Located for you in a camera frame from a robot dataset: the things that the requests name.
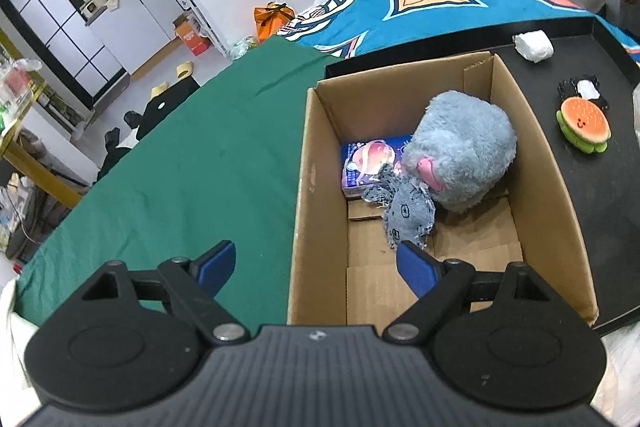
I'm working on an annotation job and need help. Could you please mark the green bed sheet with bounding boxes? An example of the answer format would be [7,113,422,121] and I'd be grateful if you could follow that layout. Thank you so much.
[12,37,333,333]

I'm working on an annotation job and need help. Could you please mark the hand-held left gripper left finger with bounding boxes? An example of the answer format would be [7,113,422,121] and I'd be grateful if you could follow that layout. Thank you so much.
[80,241,251,348]

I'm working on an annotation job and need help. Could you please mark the yellow leg table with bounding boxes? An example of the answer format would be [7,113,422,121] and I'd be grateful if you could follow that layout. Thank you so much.
[0,107,83,208]

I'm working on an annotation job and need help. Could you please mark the brown cardboard box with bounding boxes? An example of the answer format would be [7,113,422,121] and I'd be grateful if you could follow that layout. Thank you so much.
[286,52,599,328]

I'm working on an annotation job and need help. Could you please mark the white kitchen cabinet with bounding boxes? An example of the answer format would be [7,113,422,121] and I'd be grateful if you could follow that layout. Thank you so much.
[85,0,191,75]

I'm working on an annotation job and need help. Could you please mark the burger squishy toy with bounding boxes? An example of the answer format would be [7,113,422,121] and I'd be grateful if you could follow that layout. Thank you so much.
[556,97,612,154]

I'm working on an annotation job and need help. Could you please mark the grey plush toy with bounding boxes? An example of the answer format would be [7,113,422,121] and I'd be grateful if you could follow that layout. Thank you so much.
[402,91,518,214]

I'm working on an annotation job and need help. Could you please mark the black dice stool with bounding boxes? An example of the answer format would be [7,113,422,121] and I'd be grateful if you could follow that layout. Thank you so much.
[135,79,201,142]

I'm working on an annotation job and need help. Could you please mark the white storage rack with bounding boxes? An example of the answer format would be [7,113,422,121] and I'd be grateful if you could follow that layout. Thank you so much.
[167,0,231,55]

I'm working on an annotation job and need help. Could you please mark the purple small carton box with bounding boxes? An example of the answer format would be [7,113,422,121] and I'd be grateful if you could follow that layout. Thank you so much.
[341,134,415,200]

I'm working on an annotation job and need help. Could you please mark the black clothing pile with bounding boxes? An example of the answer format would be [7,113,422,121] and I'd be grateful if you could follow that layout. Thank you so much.
[97,142,136,180]

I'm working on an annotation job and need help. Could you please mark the orange gift bag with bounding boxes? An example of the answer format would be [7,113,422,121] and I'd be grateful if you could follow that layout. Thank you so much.
[253,1,296,42]

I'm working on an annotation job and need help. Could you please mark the orange carton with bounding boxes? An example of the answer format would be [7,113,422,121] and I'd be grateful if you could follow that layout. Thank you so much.
[172,14,211,56]

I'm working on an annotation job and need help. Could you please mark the large glass jar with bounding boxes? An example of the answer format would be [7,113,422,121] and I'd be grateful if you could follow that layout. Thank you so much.
[0,57,43,108]

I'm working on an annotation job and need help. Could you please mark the frayed denim patch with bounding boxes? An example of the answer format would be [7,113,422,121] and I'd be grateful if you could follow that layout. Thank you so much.
[361,167,437,252]

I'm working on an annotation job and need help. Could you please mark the white tissue wad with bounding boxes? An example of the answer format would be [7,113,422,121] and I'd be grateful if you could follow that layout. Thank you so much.
[512,29,555,64]

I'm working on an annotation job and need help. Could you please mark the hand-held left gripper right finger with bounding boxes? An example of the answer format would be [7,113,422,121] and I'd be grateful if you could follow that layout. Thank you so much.
[382,241,571,343]

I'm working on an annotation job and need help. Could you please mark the black shallow tray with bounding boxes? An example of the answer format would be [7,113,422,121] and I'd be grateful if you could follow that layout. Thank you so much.
[324,16,640,335]

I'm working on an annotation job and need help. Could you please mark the black framed glass door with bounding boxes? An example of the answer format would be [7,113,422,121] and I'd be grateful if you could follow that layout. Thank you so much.
[0,0,132,110]

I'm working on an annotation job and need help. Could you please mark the small black white toy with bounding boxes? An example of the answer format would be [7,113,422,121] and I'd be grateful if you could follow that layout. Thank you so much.
[557,77,610,110]

